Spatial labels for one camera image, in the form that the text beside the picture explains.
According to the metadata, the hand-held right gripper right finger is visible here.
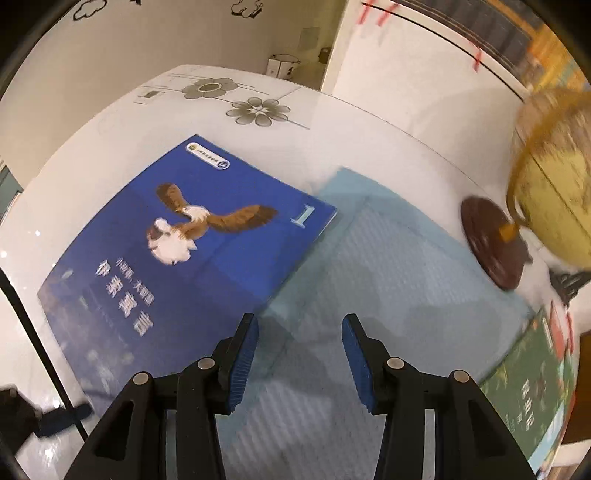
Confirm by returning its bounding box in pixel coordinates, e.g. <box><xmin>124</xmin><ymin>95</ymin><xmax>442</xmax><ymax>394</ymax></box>
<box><xmin>342</xmin><ymin>313</ymin><xmax>537</xmax><ymax>480</ymax></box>

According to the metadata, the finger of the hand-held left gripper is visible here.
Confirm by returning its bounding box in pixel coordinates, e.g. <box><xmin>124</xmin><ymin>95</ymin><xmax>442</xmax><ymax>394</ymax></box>
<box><xmin>37</xmin><ymin>403</ymin><xmax>94</xmax><ymax>438</ymax></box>

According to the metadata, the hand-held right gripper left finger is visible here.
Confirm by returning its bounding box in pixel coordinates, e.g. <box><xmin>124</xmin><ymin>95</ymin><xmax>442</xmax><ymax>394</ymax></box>
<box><xmin>65</xmin><ymin>313</ymin><xmax>260</xmax><ymax>480</ymax></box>

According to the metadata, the blue eagle cover book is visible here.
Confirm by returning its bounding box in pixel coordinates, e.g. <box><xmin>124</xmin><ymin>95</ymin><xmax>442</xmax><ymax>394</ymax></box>
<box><xmin>37</xmin><ymin>134</ymin><xmax>338</xmax><ymax>416</ymax></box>

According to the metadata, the green insect cover book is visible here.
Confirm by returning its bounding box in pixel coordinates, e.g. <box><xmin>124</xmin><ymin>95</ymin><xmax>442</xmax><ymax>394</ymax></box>
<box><xmin>478</xmin><ymin>305</ymin><xmax>583</xmax><ymax>472</ymax></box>

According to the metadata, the light blue table mat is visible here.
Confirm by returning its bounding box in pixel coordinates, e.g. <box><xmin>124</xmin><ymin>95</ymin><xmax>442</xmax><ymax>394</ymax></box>
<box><xmin>217</xmin><ymin>166</ymin><xmax>536</xmax><ymax>480</ymax></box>

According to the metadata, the small black ornament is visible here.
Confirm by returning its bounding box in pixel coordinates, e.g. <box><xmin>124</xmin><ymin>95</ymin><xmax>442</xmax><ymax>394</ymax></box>
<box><xmin>549</xmin><ymin>271</ymin><xmax>583</xmax><ymax>306</ymax></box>

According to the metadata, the yellow globe on wooden base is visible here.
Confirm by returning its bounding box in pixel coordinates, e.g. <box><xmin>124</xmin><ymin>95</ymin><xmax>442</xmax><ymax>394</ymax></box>
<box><xmin>459</xmin><ymin>85</ymin><xmax>591</xmax><ymax>291</ymax></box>

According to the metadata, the grey round-centre flower decal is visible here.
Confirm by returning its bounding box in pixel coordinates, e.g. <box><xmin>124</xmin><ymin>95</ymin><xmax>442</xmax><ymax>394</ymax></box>
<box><xmin>181</xmin><ymin>78</ymin><xmax>237</xmax><ymax>100</ymax></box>

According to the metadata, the white cardboard box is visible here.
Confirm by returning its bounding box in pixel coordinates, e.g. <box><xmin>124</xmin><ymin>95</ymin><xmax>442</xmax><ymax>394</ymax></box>
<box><xmin>268</xmin><ymin>53</ymin><xmax>301</xmax><ymax>80</ymax></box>

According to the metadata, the white bookshelf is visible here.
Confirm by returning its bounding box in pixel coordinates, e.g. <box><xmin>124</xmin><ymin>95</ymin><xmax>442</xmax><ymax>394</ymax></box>
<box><xmin>321</xmin><ymin>0</ymin><xmax>591</xmax><ymax>112</ymax></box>

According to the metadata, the black rod with red tassels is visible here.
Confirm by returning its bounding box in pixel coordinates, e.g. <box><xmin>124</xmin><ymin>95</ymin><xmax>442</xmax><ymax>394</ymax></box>
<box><xmin>360</xmin><ymin>0</ymin><xmax>532</xmax><ymax>100</ymax></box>

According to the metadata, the row of dark hardcover volumes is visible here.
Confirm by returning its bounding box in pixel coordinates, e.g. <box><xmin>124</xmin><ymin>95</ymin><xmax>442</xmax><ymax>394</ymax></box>
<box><xmin>438</xmin><ymin>0</ymin><xmax>539</xmax><ymax>65</ymax></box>

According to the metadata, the black cable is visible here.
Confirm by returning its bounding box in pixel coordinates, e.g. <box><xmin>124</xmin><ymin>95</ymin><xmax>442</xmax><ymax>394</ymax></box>
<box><xmin>0</xmin><ymin>270</ymin><xmax>89</xmax><ymax>441</ymax></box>

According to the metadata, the bear on swing wall sticker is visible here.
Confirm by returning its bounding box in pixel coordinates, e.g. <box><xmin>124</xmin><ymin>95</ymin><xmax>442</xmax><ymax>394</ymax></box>
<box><xmin>231</xmin><ymin>0</ymin><xmax>264</xmax><ymax>19</ymax></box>

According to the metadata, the black cloud wall sticker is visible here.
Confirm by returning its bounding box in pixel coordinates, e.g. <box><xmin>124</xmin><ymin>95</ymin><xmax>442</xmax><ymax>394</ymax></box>
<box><xmin>74</xmin><ymin>0</ymin><xmax>110</xmax><ymax>22</ymax></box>

